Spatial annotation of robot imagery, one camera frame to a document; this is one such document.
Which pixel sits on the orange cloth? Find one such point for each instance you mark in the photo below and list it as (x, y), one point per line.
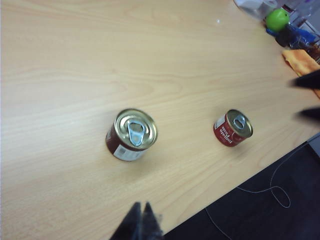
(301, 62)

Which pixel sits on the dark brown glass bottle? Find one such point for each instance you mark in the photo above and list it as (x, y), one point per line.
(312, 50)

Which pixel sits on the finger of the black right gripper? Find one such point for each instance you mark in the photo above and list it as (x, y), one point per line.
(311, 113)
(308, 79)

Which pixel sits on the tomato can with white label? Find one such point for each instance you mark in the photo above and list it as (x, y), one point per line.
(135, 130)

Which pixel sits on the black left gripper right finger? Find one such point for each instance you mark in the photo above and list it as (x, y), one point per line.
(151, 225)

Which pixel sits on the blue plastic object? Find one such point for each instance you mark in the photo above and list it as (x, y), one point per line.
(298, 35)

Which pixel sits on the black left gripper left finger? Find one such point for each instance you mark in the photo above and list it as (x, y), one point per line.
(128, 225)

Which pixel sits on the red tomato paste can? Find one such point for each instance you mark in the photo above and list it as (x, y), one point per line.
(228, 133)

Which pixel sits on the brown object at edge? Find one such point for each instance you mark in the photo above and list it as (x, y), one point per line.
(277, 19)

